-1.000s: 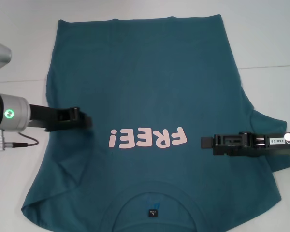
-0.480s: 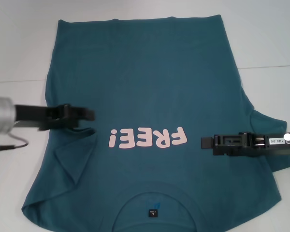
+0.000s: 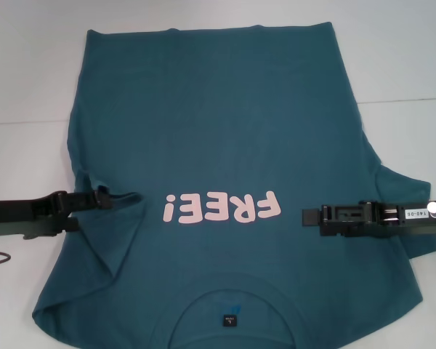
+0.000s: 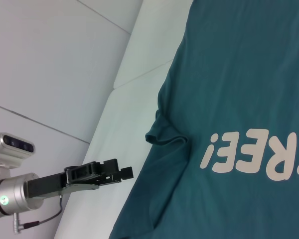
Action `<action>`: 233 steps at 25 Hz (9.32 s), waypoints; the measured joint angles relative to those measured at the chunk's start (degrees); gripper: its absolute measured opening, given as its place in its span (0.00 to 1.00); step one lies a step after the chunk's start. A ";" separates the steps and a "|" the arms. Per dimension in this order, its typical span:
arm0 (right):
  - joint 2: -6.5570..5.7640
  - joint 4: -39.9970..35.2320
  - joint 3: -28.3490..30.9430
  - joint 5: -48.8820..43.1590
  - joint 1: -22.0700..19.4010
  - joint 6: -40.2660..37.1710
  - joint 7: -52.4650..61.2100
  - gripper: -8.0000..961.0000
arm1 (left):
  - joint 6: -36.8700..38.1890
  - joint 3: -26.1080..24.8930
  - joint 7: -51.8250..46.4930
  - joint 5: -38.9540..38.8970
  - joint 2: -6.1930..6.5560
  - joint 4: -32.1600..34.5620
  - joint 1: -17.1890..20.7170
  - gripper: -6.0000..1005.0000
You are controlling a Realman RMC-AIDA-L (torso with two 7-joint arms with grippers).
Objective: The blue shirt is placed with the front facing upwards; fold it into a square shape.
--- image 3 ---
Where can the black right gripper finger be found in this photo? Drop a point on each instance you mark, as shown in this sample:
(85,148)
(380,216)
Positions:
(312,218)

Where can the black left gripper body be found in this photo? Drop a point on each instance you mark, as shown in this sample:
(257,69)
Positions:
(22,216)

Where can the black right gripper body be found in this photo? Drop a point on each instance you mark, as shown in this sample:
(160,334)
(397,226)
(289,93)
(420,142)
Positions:
(392,225)

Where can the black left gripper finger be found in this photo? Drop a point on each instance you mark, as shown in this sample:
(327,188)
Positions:
(72,224)
(83,201)

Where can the teal T-shirt pink FREE print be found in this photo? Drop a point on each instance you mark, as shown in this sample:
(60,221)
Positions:
(218,127)

